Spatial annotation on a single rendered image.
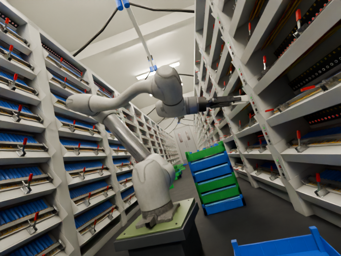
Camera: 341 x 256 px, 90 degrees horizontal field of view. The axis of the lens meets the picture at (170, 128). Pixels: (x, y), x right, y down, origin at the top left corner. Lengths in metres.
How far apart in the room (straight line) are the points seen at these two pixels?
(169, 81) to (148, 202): 0.53
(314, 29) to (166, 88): 0.48
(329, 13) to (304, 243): 0.73
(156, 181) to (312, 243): 0.62
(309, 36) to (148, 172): 0.76
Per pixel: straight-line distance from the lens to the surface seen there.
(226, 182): 1.37
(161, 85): 0.71
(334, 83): 0.70
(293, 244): 0.88
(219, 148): 1.35
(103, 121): 1.19
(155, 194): 0.83
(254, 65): 1.15
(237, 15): 1.10
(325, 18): 0.66
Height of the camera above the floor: 0.45
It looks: 10 degrees up
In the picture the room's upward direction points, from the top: 17 degrees counter-clockwise
